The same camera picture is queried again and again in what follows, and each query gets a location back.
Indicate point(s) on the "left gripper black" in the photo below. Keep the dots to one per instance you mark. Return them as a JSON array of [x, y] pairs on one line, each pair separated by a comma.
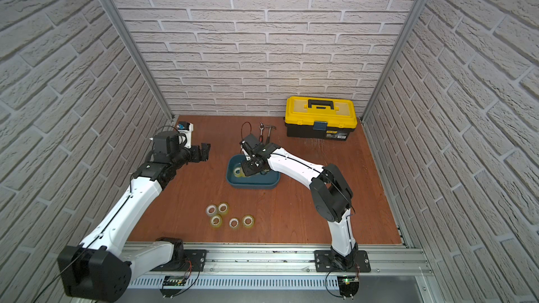
[[200, 152]]

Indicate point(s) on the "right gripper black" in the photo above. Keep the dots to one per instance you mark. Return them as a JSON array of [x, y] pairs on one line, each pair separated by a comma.
[[248, 171]]

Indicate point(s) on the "yellow tape roll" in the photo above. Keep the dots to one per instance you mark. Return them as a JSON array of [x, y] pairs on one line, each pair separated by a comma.
[[248, 221], [238, 172], [234, 223], [223, 208], [216, 221]]

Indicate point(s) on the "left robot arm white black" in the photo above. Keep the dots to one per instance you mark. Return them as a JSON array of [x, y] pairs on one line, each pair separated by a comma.
[[96, 269]]

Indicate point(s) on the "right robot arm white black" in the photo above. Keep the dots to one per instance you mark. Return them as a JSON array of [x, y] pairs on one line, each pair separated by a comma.
[[331, 194]]

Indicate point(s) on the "teal plastic storage box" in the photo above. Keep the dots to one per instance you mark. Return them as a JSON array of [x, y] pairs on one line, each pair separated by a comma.
[[266, 180]]

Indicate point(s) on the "clear white tape roll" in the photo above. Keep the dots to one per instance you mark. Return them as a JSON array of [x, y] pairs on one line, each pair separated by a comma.
[[211, 210]]

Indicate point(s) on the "yellow black toolbox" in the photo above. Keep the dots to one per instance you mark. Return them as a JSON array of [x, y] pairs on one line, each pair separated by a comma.
[[320, 118]]

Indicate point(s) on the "left controller board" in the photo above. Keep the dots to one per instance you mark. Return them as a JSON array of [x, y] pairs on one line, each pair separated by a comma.
[[173, 286]]

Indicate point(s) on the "controller board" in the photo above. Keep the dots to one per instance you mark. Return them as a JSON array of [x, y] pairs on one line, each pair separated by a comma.
[[173, 286], [348, 286]]

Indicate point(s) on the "right controller board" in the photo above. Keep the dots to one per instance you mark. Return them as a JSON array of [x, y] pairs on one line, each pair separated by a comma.
[[348, 286]]

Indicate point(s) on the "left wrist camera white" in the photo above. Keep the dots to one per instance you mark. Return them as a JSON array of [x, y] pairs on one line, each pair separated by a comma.
[[185, 129]]

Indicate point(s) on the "red handled ratchet wrench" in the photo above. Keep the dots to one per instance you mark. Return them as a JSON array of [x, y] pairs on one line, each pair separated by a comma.
[[261, 135]]

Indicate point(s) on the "small black handled hammer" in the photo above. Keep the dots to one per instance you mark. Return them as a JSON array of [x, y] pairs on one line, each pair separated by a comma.
[[270, 128]]

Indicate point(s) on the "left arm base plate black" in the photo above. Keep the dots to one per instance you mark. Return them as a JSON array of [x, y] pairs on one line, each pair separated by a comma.
[[183, 261]]

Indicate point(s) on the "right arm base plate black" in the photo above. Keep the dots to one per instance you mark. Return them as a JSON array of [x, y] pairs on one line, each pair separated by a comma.
[[330, 261]]

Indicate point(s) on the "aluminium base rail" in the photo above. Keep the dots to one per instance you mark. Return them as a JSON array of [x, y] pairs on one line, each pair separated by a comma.
[[298, 260]]

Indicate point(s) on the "left aluminium corner post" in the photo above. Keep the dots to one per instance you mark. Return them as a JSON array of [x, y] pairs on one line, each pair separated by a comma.
[[125, 35]]

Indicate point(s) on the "aluminium corner post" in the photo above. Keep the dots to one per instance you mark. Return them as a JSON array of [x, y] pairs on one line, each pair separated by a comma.
[[125, 35], [406, 30]]

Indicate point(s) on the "right aluminium corner post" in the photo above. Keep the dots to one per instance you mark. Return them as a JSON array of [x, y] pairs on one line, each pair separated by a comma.
[[406, 30]]

